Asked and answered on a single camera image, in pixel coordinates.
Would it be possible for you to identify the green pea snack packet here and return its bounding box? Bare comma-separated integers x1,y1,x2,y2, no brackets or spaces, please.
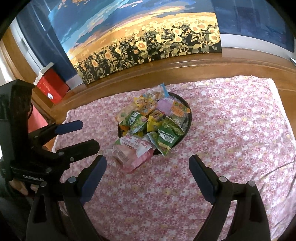
125,111,148,133

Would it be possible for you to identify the pink floral bed sheet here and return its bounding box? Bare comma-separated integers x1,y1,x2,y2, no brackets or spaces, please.
52,75,296,241

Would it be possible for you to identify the clear pink snack bag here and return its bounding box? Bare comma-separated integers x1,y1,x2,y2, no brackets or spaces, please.
111,135,154,173

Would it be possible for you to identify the orange round snack packet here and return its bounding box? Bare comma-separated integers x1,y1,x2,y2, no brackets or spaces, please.
133,96,157,116

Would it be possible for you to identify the sunflower field painting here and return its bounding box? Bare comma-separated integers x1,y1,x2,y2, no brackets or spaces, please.
48,1,222,85

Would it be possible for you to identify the red white box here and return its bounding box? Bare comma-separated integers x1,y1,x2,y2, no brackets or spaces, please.
34,62,70,104

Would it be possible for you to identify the purple snack packet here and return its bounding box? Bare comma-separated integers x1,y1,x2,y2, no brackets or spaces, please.
156,97,174,115

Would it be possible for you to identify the person's hand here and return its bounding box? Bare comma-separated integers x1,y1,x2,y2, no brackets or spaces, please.
9,179,39,196

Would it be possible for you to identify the blue white patterned plate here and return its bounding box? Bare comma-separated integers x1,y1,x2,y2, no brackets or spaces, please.
115,90,192,155

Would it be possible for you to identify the orange green snack packet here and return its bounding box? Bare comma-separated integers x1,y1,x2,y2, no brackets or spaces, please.
171,100,191,118

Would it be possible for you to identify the yellow snack packet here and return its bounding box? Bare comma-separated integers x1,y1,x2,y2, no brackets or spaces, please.
147,115,162,132

